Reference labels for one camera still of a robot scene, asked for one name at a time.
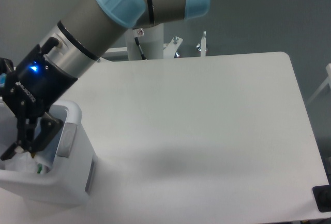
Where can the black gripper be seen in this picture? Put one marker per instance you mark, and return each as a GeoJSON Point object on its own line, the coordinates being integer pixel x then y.
{"type": "Point", "coordinates": [38, 83]}

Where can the clear plastic wrapper trash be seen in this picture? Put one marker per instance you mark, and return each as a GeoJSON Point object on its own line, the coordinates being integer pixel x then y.
{"type": "Point", "coordinates": [44, 159]}

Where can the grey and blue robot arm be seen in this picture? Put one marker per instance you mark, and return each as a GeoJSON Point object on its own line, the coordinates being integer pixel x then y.
{"type": "Point", "coordinates": [80, 38]}

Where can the white trash can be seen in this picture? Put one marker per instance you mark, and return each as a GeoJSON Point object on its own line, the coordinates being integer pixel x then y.
{"type": "Point", "coordinates": [70, 179]}

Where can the blue labelled bottle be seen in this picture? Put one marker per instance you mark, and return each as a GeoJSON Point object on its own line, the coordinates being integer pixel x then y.
{"type": "Point", "coordinates": [2, 80]}

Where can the white crumpled paper in bin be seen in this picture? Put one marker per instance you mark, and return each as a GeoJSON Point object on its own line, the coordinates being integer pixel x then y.
{"type": "Point", "coordinates": [21, 163]}

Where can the black device at table edge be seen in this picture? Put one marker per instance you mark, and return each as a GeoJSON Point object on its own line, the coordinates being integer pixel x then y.
{"type": "Point", "coordinates": [322, 197]}

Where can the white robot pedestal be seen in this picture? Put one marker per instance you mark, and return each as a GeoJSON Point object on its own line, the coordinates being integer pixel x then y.
{"type": "Point", "coordinates": [145, 44]}

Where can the white frame at right edge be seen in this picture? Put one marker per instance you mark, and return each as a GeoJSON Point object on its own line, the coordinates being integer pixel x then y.
{"type": "Point", "coordinates": [321, 87]}

